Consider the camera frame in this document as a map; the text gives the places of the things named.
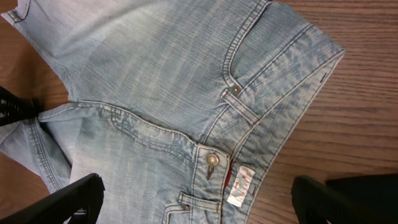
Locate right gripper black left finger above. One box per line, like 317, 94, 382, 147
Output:
1, 173, 105, 224

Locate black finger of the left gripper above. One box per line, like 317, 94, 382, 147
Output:
1, 87, 39, 126

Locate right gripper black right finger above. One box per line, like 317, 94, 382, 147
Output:
291, 175, 397, 224

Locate light blue denim jeans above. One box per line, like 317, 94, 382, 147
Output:
1, 0, 345, 223

